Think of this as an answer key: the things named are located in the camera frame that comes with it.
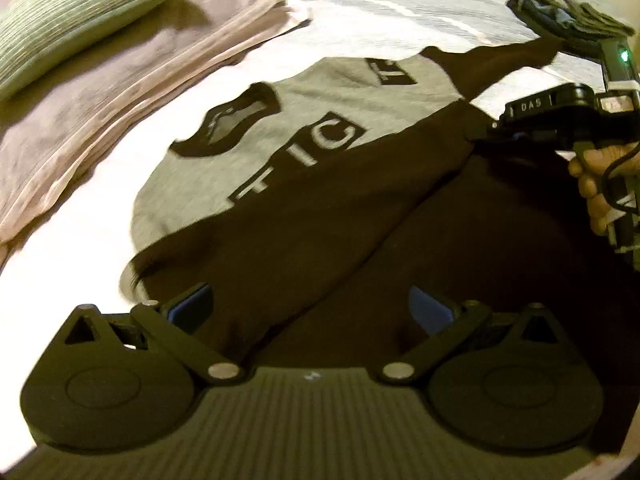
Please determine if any grey and black TJC sweater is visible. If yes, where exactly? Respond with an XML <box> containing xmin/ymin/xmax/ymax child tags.
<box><xmin>120</xmin><ymin>38</ymin><xmax>639</xmax><ymax>367</ymax></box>

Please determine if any person's right hand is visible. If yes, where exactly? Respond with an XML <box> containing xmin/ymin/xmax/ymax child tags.
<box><xmin>568</xmin><ymin>142</ymin><xmax>639</xmax><ymax>236</ymax></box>

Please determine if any stack of folded clothes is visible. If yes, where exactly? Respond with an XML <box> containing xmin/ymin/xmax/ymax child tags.
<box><xmin>506</xmin><ymin>0</ymin><xmax>636</xmax><ymax>56</ymax></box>

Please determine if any pink grey bedspread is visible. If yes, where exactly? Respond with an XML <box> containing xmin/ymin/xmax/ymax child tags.
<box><xmin>0</xmin><ymin>0</ymin><xmax>640</xmax><ymax>466</ymax></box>

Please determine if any green knitted cushion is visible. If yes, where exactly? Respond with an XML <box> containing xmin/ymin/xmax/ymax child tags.
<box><xmin>1</xmin><ymin>0</ymin><xmax>166</xmax><ymax>101</ymax></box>

